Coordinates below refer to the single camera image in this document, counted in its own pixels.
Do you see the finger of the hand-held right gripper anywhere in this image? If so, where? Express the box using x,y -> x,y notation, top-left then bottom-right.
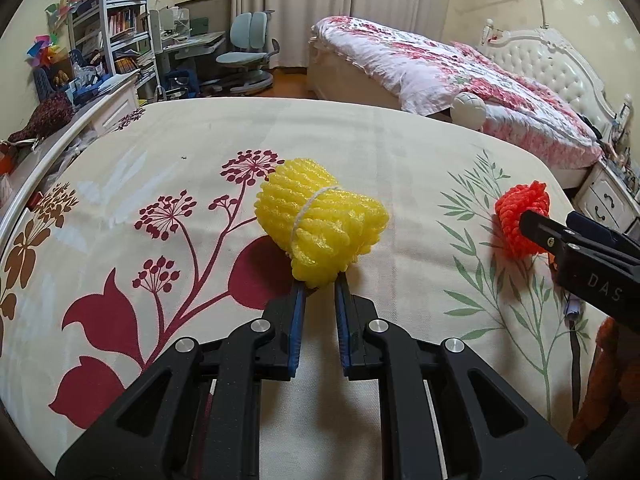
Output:
519,209 -> 577,262
564,211 -> 640,262

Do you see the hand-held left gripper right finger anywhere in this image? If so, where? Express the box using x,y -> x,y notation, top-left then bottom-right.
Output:
334,279 -> 588,480

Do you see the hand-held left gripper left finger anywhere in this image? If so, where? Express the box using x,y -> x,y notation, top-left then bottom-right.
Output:
55,284 -> 307,480

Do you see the orange foam fruit net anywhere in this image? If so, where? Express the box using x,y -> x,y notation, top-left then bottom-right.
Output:
494,180 -> 552,261

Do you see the yellow foam fruit net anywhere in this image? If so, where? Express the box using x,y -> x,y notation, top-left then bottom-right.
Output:
255,157 -> 391,290

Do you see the person's right forearm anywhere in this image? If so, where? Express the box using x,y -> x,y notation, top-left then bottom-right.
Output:
567,315 -> 640,448

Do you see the white nightstand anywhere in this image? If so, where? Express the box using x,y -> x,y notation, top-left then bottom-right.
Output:
572,160 -> 640,233

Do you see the cluster of small bottles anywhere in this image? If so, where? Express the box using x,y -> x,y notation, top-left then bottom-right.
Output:
602,94 -> 640,186

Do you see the white tufted headboard bed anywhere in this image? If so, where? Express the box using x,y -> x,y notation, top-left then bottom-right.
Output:
305,15 -> 621,191

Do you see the pink floral quilt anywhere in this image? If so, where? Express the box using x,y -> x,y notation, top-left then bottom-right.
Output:
311,15 -> 606,168

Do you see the blue-grey desk chair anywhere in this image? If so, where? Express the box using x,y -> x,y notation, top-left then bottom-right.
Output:
215,10 -> 282,96

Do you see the grey study desk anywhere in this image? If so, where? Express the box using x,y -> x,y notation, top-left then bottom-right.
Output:
159,30 -> 228,98

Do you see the white curtain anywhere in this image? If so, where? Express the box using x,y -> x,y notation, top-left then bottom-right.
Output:
232,0 -> 455,70

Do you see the dark red knitted cloth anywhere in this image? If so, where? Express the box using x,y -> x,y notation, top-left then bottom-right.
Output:
7,91 -> 76,144

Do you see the blue plastic basket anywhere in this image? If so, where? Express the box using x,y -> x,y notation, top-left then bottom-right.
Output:
32,66 -> 57,102

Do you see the white bookshelf with books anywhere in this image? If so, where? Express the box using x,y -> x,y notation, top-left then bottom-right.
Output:
67,0 -> 162,106

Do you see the colourful pinwheel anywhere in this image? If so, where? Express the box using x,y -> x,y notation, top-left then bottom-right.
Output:
24,34 -> 64,69

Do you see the white rounded bed post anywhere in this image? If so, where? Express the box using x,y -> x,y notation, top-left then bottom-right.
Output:
450,92 -> 487,132

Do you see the white curved bed rail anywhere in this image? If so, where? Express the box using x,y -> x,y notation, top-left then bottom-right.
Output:
0,87 -> 145,241

